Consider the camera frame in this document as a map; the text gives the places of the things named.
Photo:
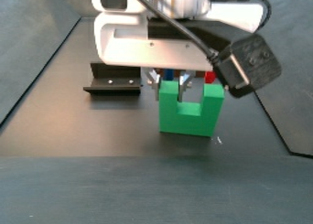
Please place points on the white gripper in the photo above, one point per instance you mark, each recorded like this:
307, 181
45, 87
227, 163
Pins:
133, 38

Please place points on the green U-shaped block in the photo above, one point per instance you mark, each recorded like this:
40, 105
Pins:
193, 118

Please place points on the blue hexagonal peg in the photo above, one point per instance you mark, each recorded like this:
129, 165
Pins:
168, 74

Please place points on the brown stepped block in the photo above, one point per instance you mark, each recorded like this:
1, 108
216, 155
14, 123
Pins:
200, 74

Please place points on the red hexagonal peg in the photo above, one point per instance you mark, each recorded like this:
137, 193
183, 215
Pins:
211, 77

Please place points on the black angle bracket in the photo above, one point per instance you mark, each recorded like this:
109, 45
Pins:
113, 79

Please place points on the black camera box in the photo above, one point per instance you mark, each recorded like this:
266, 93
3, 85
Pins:
247, 66

